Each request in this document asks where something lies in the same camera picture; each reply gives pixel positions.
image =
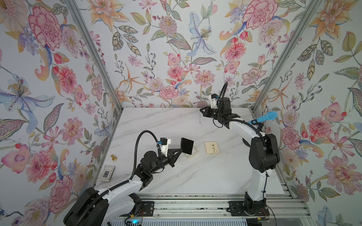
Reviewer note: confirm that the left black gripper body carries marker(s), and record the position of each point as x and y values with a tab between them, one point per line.
160	162

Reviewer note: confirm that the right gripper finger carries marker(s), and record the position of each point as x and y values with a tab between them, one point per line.
205	114
205	109

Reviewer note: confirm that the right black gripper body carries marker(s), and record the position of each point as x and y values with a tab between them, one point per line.
216	114

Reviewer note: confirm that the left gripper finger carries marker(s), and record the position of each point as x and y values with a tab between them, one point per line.
175	153
172	161

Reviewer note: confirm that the black foam necklace insert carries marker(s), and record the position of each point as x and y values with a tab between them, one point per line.
187	145

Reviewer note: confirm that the cream jewelry box lid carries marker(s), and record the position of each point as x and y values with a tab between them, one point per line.
211	147

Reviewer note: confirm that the cream jewelry box base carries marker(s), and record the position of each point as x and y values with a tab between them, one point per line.
193	154

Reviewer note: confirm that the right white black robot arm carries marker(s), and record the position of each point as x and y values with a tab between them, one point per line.
263	155

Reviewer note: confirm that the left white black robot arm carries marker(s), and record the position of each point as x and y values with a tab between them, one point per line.
97	207

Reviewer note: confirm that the small gold knob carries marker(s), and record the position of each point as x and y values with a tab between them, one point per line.
114	158

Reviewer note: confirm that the small framed card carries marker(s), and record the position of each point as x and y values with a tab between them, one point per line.
107	173

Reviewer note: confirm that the blue microphone on stand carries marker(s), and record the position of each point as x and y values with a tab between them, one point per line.
263	118

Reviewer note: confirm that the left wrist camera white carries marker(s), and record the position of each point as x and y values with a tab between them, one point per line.
164	144

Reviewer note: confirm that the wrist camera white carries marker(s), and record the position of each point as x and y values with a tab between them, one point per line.
164	144
214	101

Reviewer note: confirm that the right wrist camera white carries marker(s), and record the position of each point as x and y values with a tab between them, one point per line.
214	101

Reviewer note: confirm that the aluminium mounting rail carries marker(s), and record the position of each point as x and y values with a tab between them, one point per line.
214	206

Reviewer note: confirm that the right aluminium corner post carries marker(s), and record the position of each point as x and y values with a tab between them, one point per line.
302	25

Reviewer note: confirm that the aluminium corner post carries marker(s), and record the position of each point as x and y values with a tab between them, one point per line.
302	25
77	17

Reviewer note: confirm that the left aluminium corner post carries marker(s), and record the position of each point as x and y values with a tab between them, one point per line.
77	17

